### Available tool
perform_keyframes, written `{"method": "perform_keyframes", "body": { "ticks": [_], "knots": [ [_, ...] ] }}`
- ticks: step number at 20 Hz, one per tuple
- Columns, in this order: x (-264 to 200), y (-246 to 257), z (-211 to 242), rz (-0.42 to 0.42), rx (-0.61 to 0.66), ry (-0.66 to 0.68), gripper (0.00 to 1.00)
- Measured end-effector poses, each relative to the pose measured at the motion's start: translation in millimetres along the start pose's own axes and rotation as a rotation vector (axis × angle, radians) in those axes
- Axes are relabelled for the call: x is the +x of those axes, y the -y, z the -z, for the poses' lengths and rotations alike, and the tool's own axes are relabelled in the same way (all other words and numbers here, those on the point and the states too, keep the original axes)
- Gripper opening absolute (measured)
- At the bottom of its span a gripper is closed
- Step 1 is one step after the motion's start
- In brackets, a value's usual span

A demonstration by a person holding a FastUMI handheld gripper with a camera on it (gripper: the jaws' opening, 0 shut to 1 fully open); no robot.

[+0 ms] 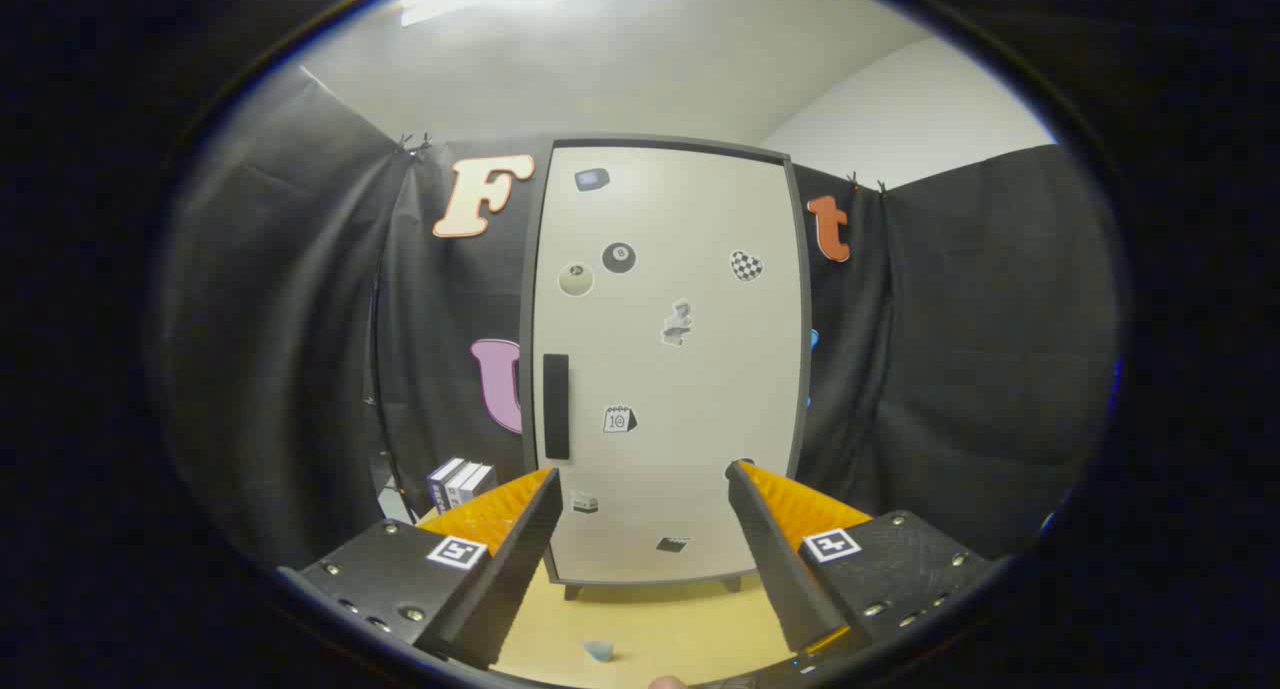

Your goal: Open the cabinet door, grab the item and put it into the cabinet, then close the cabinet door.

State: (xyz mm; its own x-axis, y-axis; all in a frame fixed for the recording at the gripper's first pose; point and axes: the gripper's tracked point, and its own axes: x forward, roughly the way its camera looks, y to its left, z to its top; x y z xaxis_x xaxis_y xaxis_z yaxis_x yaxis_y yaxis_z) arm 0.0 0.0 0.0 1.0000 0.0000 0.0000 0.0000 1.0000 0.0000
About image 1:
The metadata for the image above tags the dark blue book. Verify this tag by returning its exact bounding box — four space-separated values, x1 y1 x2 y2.
428 457 466 515

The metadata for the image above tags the black backdrop cloth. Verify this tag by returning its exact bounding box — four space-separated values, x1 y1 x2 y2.
160 64 1121 570

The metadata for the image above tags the grey cabinet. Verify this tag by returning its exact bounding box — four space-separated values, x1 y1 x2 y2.
518 134 813 600

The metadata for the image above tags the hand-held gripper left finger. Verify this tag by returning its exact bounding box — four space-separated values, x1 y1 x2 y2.
278 466 564 671

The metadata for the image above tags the black door handle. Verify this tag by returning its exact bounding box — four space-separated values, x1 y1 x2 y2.
543 354 571 461

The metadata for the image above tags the white spine book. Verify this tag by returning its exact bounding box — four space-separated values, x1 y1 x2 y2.
447 461 483 510

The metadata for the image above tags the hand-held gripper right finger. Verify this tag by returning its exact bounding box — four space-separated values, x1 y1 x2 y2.
725 459 991 660

